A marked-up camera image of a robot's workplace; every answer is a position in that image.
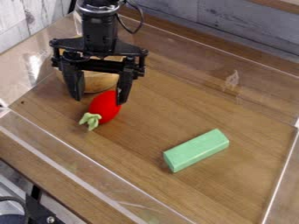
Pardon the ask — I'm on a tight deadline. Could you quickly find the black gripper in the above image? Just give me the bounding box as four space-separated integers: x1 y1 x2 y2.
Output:
49 13 148 105

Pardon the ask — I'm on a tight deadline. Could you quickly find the red plush strawberry toy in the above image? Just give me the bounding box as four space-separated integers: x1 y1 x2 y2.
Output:
79 90 121 131

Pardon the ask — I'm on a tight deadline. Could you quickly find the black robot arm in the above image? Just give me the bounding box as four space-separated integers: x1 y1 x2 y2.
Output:
49 0 148 105

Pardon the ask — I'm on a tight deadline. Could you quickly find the wooden bowl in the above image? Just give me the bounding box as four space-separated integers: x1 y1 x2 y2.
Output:
49 37 123 94

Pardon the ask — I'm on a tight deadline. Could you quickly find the green rectangular block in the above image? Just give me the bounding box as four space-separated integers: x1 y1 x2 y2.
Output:
163 129 229 172

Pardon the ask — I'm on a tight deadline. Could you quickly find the clear acrylic tray barrier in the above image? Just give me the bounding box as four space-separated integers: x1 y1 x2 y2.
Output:
0 17 299 224

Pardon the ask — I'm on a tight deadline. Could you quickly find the black cable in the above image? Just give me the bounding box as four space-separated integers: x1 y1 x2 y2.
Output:
0 195 31 224

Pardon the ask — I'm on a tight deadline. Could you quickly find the black metal bracket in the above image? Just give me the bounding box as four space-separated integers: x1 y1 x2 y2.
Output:
25 185 65 224

